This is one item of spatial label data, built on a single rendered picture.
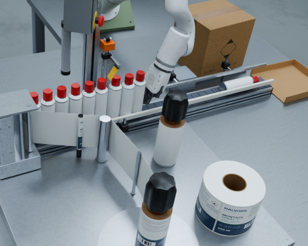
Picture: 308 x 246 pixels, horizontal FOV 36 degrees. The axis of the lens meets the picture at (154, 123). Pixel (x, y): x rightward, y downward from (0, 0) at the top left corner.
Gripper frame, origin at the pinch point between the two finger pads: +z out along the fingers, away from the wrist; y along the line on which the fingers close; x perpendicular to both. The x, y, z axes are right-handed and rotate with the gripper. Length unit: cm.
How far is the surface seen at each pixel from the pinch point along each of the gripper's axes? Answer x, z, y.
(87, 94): -29.4, -0.1, 1.7
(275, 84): 76, -16, -1
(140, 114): -3.4, 4.8, 4.3
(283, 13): 309, -12, -193
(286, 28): 288, -5, -166
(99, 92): -24.5, -1.7, 1.6
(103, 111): -19.8, 6.1, 2.3
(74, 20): -43, -25, -2
